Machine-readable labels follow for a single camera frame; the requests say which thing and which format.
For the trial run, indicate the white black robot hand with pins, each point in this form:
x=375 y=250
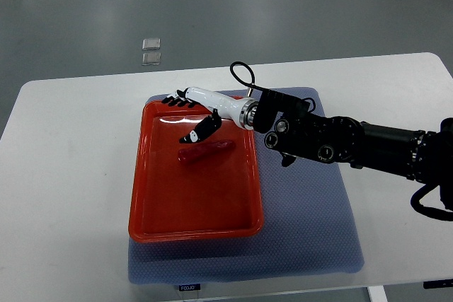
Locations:
x=240 y=111

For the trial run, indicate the red pepper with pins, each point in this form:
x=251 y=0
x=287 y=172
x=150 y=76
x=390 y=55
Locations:
x=199 y=151

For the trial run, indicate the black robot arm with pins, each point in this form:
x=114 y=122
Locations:
x=293 y=130

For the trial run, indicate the red plastic tray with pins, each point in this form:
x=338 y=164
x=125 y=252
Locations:
x=217 y=196

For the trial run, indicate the lower metal floor plate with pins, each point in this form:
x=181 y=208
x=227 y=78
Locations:
x=151 y=58

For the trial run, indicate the metal floor plate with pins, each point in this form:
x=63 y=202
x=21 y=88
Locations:
x=153 y=43
x=151 y=58

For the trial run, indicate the upper metal floor plate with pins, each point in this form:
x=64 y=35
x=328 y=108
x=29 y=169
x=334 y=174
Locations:
x=153 y=43

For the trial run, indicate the grey-blue mesh mat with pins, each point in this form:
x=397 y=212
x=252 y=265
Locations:
x=308 y=229

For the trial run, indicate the black mat label tag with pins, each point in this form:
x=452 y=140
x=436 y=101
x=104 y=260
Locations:
x=189 y=287

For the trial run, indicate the white table leg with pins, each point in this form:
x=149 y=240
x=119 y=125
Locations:
x=377 y=294

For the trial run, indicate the black label at table edge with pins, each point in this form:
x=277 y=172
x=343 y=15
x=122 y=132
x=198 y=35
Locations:
x=438 y=284

